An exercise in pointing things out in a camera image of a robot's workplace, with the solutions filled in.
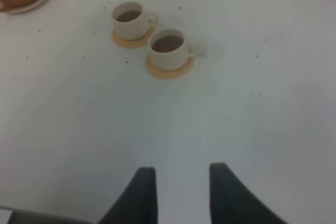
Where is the white teacup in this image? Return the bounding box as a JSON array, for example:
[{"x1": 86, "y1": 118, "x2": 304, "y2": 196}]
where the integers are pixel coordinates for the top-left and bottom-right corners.
[
  {"x1": 112, "y1": 2, "x2": 159, "y2": 41},
  {"x1": 148, "y1": 28, "x2": 206, "y2": 71}
]

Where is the wooden coaster far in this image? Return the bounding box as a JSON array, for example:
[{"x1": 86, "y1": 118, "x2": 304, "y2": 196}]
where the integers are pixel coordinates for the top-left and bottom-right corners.
[{"x1": 112, "y1": 28, "x2": 155, "y2": 49}]

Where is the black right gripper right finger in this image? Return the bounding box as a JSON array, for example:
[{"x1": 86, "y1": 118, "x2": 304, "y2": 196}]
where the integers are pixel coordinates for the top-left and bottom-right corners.
[{"x1": 209, "y1": 163, "x2": 284, "y2": 224}]

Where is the wooden coaster near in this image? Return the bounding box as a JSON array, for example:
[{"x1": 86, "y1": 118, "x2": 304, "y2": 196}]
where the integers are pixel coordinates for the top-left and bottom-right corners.
[{"x1": 145, "y1": 55, "x2": 195, "y2": 80}]

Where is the wooden coaster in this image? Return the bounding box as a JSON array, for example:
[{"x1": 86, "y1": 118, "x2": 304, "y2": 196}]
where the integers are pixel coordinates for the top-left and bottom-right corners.
[
  {"x1": 145, "y1": 55, "x2": 195, "y2": 80},
  {"x1": 112, "y1": 28, "x2": 155, "y2": 49}
]

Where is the beige round teapot saucer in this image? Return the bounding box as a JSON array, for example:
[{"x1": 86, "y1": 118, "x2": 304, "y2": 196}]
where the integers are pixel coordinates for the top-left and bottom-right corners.
[{"x1": 7, "y1": 0, "x2": 49, "y2": 14}]

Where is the white teacup near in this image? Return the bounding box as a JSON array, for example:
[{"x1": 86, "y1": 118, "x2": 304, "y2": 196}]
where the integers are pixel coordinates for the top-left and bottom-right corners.
[{"x1": 148, "y1": 28, "x2": 206, "y2": 71}]

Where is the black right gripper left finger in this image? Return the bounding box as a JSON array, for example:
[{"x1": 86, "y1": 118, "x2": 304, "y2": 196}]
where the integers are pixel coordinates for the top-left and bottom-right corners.
[{"x1": 99, "y1": 167, "x2": 159, "y2": 224}]

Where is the white teacup far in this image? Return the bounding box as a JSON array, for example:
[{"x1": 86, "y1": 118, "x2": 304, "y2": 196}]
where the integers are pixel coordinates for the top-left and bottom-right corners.
[{"x1": 112, "y1": 2, "x2": 159, "y2": 41}]

